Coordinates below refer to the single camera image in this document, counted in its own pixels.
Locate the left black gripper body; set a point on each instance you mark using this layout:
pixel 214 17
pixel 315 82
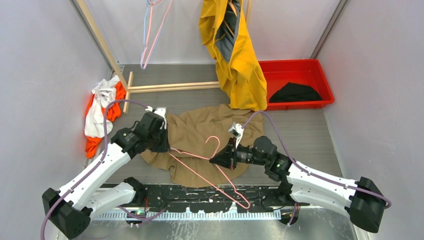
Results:
pixel 158 142

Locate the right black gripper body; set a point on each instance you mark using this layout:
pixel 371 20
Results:
pixel 245 154

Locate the tan brown garment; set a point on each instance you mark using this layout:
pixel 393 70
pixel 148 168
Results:
pixel 189 131

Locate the yellow pleated skirt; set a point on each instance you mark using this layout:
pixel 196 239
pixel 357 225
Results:
pixel 235 56

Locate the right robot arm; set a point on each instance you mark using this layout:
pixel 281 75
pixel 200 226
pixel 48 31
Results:
pixel 359 200

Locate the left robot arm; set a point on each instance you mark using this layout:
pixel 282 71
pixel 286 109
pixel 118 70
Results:
pixel 72 207

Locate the orange cloth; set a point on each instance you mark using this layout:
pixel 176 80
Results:
pixel 113 112

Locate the wooden clothes rack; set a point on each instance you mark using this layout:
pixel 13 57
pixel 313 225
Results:
pixel 165 87

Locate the white cloth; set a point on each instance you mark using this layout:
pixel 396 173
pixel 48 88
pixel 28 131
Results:
pixel 103 94

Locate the black garment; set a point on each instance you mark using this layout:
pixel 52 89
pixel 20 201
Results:
pixel 294 92

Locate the red plastic bin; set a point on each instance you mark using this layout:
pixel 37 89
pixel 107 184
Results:
pixel 307 72

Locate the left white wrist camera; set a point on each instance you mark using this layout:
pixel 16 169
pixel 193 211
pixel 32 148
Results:
pixel 160 111

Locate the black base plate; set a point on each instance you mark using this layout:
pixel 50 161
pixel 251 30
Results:
pixel 178 199

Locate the aluminium rail frame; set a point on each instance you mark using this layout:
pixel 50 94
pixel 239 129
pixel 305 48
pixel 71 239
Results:
pixel 169 212

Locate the blue wire hanger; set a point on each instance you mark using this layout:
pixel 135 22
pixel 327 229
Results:
pixel 147 26

